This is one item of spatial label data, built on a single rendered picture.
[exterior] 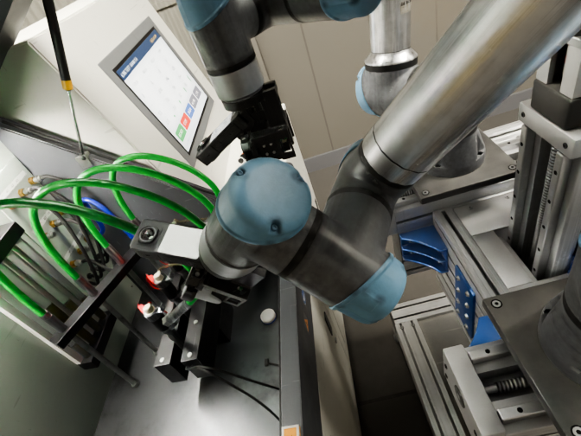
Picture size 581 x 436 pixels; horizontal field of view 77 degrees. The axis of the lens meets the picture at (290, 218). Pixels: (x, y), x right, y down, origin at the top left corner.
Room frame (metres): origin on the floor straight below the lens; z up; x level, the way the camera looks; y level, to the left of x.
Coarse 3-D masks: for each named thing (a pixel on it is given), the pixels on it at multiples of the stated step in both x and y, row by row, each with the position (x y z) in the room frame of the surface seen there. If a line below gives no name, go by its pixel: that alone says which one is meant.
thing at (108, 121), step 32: (96, 0) 1.25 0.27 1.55; (128, 0) 1.41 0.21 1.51; (32, 32) 1.02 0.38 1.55; (64, 32) 1.00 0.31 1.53; (96, 32) 1.11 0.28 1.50; (128, 32) 1.26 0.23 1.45; (32, 64) 0.88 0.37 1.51; (96, 64) 1.00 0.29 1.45; (192, 64) 1.51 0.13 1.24; (0, 96) 0.91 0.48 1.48; (32, 96) 0.89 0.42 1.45; (64, 96) 0.88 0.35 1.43; (96, 96) 0.91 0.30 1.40; (64, 128) 0.89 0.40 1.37; (96, 128) 0.88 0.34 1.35; (128, 128) 0.90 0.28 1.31; (224, 160) 1.17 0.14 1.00
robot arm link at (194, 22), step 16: (176, 0) 0.55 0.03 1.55; (192, 0) 0.53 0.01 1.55; (208, 0) 0.53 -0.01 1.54; (224, 0) 0.53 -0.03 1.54; (240, 0) 0.55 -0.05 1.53; (192, 16) 0.53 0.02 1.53; (208, 16) 0.53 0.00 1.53; (224, 16) 0.53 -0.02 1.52; (240, 16) 0.54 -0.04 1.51; (256, 16) 0.56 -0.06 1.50; (192, 32) 0.54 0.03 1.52; (208, 32) 0.53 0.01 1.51; (224, 32) 0.53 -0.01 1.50; (240, 32) 0.54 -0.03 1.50; (256, 32) 0.57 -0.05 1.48; (208, 48) 0.53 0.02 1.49; (224, 48) 0.53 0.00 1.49; (240, 48) 0.53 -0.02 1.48; (208, 64) 0.54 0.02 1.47; (224, 64) 0.53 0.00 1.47; (240, 64) 0.53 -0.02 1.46
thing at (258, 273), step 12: (204, 264) 0.31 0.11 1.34; (192, 276) 0.34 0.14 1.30; (204, 276) 0.35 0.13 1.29; (216, 276) 0.31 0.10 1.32; (252, 276) 0.31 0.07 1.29; (264, 276) 0.30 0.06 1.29; (216, 288) 0.33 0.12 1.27; (228, 288) 0.33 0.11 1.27; (240, 288) 0.34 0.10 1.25; (228, 300) 0.35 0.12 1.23; (240, 300) 0.33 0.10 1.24
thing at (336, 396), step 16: (320, 304) 0.71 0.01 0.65; (320, 320) 0.63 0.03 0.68; (320, 336) 0.57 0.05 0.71; (336, 336) 0.75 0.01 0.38; (320, 352) 0.51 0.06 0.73; (336, 352) 0.66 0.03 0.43; (320, 368) 0.46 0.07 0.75; (336, 368) 0.58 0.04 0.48; (320, 384) 0.41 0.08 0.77; (336, 384) 0.51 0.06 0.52; (352, 384) 0.68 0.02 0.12; (320, 400) 0.37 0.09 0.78; (336, 400) 0.46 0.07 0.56; (352, 400) 0.59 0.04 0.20; (336, 416) 0.40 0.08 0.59; (352, 416) 0.51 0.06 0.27; (336, 432) 0.36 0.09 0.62; (352, 432) 0.45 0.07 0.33
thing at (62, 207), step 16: (0, 208) 0.49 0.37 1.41; (48, 208) 0.47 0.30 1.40; (64, 208) 0.46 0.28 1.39; (80, 208) 0.46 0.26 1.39; (112, 224) 0.44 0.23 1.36; (128, 224) 0.44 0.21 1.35; (0, 272) 0.55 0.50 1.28; (16, 288) 0.56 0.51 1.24; (32, 304) 0.55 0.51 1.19; (192, 304) 0.43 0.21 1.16
